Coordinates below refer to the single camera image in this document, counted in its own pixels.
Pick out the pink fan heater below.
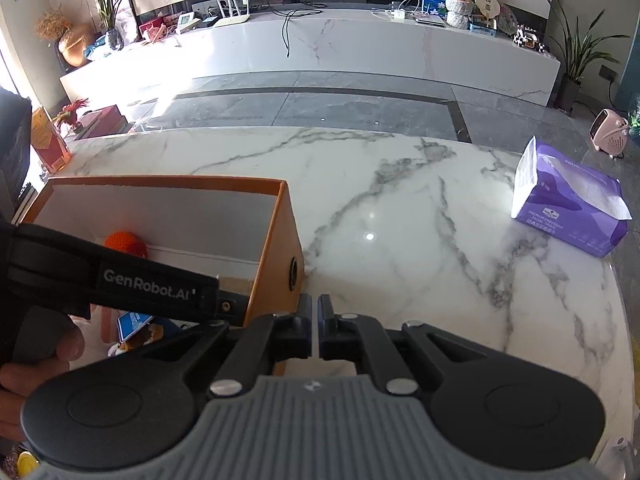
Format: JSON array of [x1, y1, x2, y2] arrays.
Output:
[[589, 109, 632, 158]]

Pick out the red orange carton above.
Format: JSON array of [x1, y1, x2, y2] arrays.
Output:
[[31, 106, 72, 173]]

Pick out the pink red gift box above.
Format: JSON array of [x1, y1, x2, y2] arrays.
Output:
[[139, 17, 168, 43]]

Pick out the orange cardboard box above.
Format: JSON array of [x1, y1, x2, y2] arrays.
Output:
[[20, 175, 305, 377]]

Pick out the white marble TV cabinet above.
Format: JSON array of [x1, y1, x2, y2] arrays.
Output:
[[59, 2, 561, 121]]

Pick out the purple tissue pack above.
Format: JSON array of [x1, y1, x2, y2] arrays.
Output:
[[511, 136, 632, 259]]

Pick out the dried flowers in brown vase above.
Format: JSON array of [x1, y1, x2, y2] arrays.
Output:
[[34, 7, 96, 68]]

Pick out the person's left hand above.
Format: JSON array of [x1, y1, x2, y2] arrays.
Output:
[[0, 322, 85, 441]]

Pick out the potted long leaf plant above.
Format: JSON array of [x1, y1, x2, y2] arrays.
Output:
[[542, 0, 626, 113]]

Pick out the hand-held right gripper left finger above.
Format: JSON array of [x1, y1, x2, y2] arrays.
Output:
[[107, 294, 313, 400]]

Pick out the brown dog plush blue outfit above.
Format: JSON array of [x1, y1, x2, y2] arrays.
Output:
[[116, 311, 168, 357]]

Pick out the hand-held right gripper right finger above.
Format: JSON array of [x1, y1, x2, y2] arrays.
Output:
[[319, 294, 511, 400]]

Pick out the dark red box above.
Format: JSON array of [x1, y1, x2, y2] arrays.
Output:
[[75, 106, 126, 138]]

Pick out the orange crochet strawberry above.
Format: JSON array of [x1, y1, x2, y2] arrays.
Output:
[[103, 231, 147, 260]]

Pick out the plant in glass vase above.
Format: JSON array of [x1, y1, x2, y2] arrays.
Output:
[[92, 0, 136, 52]]

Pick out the white router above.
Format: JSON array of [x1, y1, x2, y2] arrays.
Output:
[[212, 0, 251, 26]]

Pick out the decorative plate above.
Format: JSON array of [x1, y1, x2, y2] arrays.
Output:
[[495, 4, 518, 36]]

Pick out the black white cow figurines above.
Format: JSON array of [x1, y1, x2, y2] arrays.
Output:
[[514, 25, 546, 53]]

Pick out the black cable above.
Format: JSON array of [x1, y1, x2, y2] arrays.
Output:
[[281, 2, 326, 58]]

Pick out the red feather decoration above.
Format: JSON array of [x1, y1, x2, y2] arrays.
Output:
[[52, 99, 91, 133]]

